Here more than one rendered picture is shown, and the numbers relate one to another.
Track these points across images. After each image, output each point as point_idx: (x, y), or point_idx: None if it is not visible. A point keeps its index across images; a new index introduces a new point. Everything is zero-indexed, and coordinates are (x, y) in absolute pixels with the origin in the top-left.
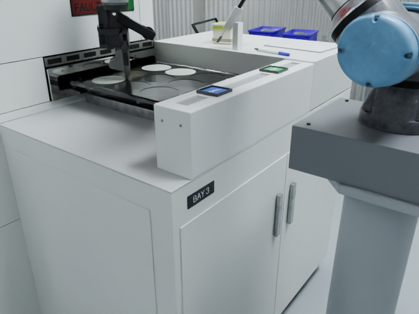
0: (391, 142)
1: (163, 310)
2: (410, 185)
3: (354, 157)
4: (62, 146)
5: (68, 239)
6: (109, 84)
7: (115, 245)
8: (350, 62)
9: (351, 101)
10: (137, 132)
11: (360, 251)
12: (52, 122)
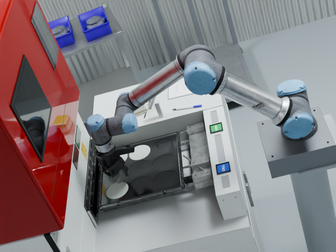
0: (311, 146)
1: None
2: (327, 158)
3: (301, 160)
4: (161, 245)
5: None
6: (127, 193)
7: None
8: (291, 134)
9: (264, 122)
10: (176, 209)
11: (311, 189)
12: (120, 238)
